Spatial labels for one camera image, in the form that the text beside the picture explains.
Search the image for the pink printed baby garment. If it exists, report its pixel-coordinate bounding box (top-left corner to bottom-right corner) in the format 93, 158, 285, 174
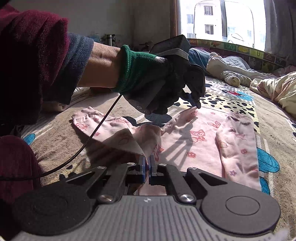
72, 107, 261, 190

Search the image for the left forearm maroon sleeve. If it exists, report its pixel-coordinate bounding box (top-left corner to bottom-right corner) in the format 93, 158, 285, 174
0, 4, 123, 130

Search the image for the black green gloved left hand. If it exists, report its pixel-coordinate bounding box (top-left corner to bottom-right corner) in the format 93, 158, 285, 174
112, 45, 205, 114

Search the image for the blue pillow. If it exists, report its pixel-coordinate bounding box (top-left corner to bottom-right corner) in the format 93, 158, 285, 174
188, 48, 210, 70

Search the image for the cream white quilted jacket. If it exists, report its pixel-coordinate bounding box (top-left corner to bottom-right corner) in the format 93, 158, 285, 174
206, 52, 276, 87

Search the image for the Mickey Mouse plush blanket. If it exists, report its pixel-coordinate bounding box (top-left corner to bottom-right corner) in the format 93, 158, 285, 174
23, 78, 295, 238

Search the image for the steel thermos flask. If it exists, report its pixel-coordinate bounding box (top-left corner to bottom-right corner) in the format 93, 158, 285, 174
100, 34, 116, 47

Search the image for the colourful alphabet headboard panel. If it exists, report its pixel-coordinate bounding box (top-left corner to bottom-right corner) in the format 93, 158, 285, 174
188, 39, 287, 73

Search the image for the pale yellow crumpled quilt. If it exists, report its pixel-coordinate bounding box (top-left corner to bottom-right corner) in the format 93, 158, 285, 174
249, 71, 296, 118

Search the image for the maroon trouser leg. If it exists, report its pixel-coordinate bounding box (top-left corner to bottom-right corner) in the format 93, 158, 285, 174
1, 136, 41, 204

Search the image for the grey curtain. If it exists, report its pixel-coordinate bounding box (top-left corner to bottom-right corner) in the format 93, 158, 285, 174
264, 0, 296, 65

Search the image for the black cable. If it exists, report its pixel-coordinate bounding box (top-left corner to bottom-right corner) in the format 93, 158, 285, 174
0, 93, 123, 182

